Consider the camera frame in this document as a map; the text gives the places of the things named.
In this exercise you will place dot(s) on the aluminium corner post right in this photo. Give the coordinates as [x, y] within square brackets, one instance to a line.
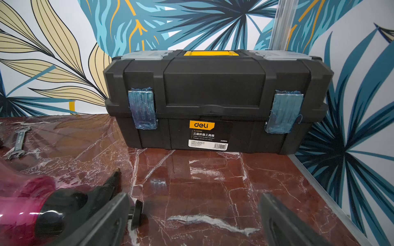
[283, 24]

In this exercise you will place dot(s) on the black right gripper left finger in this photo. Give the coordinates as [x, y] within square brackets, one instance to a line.
[104, 228]

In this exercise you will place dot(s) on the silver open-end wrench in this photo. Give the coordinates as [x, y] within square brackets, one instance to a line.
[18, 151]

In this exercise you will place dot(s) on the pink pressure spray bottle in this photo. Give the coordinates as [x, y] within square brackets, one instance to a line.
[34, 212]

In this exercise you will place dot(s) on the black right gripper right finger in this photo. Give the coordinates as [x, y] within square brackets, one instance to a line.
[282, 227]

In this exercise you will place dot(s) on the black deli toolbox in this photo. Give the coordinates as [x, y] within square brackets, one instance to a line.
[235, 101]

